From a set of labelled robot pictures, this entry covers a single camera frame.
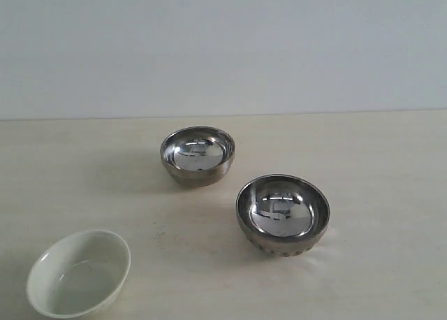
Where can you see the smooth steel bowl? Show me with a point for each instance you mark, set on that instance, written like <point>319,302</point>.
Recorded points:
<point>197,156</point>

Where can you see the ribbed steel bowl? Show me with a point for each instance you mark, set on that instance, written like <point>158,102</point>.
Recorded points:
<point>282,214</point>

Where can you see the white ceramic bowl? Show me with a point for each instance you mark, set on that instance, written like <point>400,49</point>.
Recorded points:
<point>79,275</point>

